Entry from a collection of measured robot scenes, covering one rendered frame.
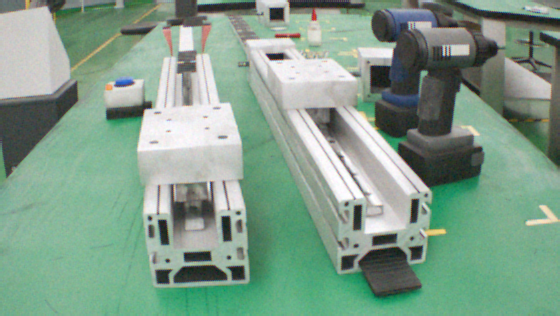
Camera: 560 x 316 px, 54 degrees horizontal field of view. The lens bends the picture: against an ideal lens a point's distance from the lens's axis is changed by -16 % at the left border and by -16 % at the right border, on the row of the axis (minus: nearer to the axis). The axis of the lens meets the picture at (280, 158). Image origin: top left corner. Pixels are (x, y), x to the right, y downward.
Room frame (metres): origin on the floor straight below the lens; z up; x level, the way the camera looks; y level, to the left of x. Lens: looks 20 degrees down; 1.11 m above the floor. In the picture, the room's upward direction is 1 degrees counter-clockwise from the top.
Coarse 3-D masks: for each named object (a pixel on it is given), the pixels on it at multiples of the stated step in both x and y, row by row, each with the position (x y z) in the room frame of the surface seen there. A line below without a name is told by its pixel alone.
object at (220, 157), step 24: (144, 120) 0.71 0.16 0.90; (168, 120) 0.71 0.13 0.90; (192, 120) 0.70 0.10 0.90; (216, 120) 0.70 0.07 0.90; (144, 144) 0.62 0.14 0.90; (168, 144) 0.62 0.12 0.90; (192, 144) 0.62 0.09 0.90; (216, 144) 0.62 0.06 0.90; (240, 144) 0.62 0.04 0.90; (144, 168) 0.60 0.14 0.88; (168, 168) 0.61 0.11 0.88; (192, 168) 0.61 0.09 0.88; (216, 168) 0.61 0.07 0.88; (240, 168) 0.62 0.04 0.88; (192, 192) 0.63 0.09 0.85
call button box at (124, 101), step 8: (136, 80) 1.23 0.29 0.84; (112, 88) 1.17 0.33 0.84; (120, 88) 1.16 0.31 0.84; (128, 88) 1.16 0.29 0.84; (136, 88) 1.16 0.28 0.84; (144, 88) 1.23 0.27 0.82; (104, 96) 1.15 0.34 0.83; (112, 96) 1.15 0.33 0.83; (120, 96) 1.15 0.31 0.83; (128, 96) 1.16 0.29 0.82; (136, 96) 1.16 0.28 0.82; (144, 96) 1.21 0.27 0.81; (112, 104) 1.15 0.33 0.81; (120, 104) 1.15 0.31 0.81; (128, 104) 1.16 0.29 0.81; (136, 104) 1.16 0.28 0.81; (144, 104) 1.19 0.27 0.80; (152, 104) 1.21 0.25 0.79; (112, 112) 1.15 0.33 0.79; (120, 112) 1.15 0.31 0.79; (128, 112) 1.16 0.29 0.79; (136, 112) 1.16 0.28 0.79
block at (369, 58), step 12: (360, 48) 1.32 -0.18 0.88; (372, 48) 1.32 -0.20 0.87; (384, 48) 1.32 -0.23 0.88; (360, 60) 1.27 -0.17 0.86; (372, 60) 1.23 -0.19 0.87; (384, 60) 1.23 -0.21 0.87; (360, 72) 1.27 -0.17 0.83; (372, 72) 1.25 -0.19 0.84; (384, 72) 1.25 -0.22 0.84; (360, 84) 1.27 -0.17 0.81; (372, 84) 1.25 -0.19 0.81; (384, 84) 1.25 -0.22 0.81; (372, 96) 1.23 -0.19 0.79
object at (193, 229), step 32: (160, 96) 0.98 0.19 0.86; (192, 96) 1.12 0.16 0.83; (160, 192) 0.59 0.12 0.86; (224, 192) 0.59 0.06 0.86; (160, 224) 0.57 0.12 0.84; (192, 224) 0.58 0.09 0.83; (224, 224) 0.58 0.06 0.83; (160, 256) 0.54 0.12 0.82; (192, 256) 0.55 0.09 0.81; (224, 256) 0.54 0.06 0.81
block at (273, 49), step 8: (248, 40) 1.44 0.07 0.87; (256, 40) 1.43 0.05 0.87; (264, 40) 1.43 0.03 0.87; (272, 40) 1.43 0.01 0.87; (280, 40) 1.42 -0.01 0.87; (288, 40) 1.42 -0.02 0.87; (248, 48) 1.39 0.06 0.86; (256, 48) 1.35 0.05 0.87; (264, 48) 1.36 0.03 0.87; (272, 48) 1.36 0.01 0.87; (280, 48) 1.36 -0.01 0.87; (288, 48) 1.36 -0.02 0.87; (248, 56) 1.39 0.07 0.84; (272, 56) 1.38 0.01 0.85; (280, 56) 1.38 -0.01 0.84; (240, 64) 1.38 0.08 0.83; (248, 64) 1.39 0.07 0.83; (248, 72) 1.40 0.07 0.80; (248, 80) 1.40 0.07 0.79
